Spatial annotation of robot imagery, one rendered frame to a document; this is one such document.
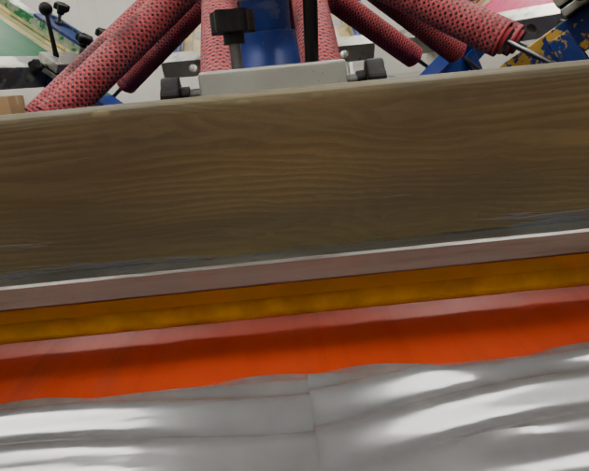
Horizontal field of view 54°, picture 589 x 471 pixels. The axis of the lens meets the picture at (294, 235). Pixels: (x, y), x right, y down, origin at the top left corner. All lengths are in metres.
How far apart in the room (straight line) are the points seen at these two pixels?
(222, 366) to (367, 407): 0.07
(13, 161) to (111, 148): 0.04
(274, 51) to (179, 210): 0.80
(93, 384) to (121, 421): 0.04
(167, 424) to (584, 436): 0.12
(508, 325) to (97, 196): 0.18
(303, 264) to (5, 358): 0.14
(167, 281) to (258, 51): 0.82
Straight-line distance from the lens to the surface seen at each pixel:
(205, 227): 0.24
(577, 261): 0.29
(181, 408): 0.20
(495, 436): 0.18
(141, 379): 0.24
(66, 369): 0.27
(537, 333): 0.26
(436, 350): 0.24
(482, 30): 0.87
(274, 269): 0.23
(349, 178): 0.24
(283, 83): 0.51
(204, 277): 0.23
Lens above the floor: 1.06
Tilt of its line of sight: 15 degrees down
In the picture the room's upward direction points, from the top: 5 degrees counter-clockwise
